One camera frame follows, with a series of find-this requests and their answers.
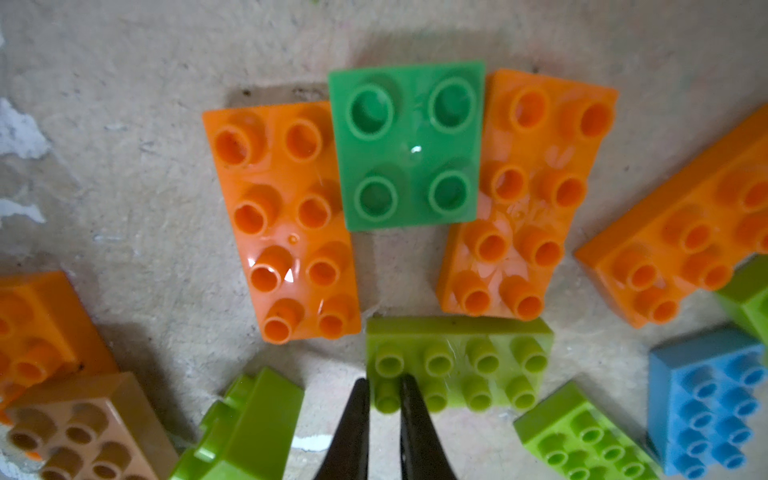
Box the orange brick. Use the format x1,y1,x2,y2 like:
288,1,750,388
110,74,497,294
436,69,619,321
1,271,119,410
574,106,767,328
202,101,362,345

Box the lime brick upside down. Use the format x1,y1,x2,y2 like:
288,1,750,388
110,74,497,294
715,255,768,344

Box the tan brick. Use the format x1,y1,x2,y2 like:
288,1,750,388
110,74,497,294
7,372,179,479

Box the orange brick front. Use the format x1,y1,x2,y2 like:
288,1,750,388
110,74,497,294
1,271,119,410

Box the blue brick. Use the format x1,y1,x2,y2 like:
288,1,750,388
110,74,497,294
647,327,767,479

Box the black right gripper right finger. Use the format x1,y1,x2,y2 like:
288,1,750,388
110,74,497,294
400,374,457,480

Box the orange brick beside green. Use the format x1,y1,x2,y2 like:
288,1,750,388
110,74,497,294
436,69,619,321

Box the green square brick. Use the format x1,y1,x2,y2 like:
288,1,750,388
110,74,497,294
328,61,486,232

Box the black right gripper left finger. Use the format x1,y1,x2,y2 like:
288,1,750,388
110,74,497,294
314,378,371,480

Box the small lime brick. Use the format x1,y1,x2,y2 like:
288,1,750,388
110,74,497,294
170,367,304,480

